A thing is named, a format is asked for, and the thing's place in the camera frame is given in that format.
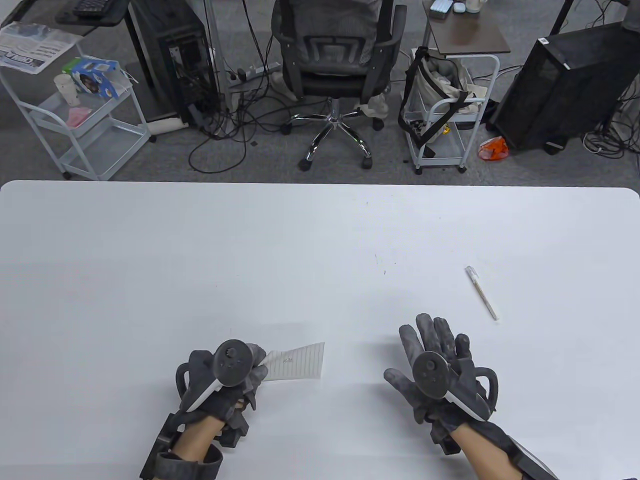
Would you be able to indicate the white correction pen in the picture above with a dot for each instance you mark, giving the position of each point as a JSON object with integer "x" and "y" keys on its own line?
{"x": 480, "y": 290}

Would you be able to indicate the black keyboard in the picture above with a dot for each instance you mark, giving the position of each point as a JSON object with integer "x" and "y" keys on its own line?
{"x": 90, "y": 7}

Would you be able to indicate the blue printed box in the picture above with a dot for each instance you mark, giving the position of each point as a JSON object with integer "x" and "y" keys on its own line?
{"x": 95, "y": 80}

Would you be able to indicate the black mesh computer tower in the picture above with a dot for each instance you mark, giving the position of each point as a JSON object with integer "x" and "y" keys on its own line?
{"x": 560, "y": 85}

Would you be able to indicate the orange plastic bag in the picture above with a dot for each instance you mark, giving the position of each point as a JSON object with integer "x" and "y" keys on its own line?
{"x": 495, "y": 149}

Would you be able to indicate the person's left hand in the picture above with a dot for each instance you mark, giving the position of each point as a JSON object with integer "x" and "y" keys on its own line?
{"x": 257, "y": 372}

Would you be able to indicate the grey white hand controller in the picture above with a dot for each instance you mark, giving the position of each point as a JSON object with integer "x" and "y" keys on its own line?
{"x": 232, "y": 362}
{"x": 430, "y": 376}

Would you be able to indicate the black mesh office chair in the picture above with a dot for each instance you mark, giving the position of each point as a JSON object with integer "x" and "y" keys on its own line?
{"x": 325, "y": 82}

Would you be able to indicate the black metal pole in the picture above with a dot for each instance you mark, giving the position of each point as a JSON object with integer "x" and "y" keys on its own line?
{"x": 561, "y": 17}

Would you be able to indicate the white three-tier cart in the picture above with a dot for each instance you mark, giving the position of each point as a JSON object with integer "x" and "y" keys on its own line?
{"x": 100, "y": 150}

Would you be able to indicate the folded newspaper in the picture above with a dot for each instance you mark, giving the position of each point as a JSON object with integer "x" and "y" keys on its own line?
{"x": 30, "y": 47}

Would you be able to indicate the black open computer tower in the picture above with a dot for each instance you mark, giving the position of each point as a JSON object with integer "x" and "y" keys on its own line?
{"x": 170, "y": 50}

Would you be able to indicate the brown side table top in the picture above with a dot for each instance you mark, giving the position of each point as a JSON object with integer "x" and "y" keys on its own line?
{"x": 470, "y": 35}

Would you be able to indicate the pink packet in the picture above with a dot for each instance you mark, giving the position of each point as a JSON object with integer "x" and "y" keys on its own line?
{"x": 77, "y": 117}

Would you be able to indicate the person's right hand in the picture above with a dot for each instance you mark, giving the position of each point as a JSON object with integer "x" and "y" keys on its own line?
{"x": 430, "y": 334}

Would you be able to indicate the white paper roll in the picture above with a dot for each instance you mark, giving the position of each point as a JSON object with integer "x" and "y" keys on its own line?
{"x": 165, "y": 125}

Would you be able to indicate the black keyboard tray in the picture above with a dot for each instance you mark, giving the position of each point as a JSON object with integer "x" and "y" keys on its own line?
{"x": 117, "y": 12}

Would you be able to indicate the light blue tissue pack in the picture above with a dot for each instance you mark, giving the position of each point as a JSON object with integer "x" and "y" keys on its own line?
{"x": 441, "y": 7}

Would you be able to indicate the white narrow cart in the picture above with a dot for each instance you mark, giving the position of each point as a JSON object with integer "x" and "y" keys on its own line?
{"x": 440, "y": 150}

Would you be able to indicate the white lined paper with text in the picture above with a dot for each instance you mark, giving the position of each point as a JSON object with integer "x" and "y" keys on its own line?
{"x": 300, "y": 362}

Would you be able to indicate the white metal desk leg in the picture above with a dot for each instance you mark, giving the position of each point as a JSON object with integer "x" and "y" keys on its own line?
{"x": 212, "y": 30}

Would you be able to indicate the white power strip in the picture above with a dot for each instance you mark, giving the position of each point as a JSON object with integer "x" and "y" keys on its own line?
{"x": 232, "y": 76}

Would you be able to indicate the white paper cup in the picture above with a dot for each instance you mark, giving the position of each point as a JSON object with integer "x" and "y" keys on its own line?
{"x": 66, "y": 90}

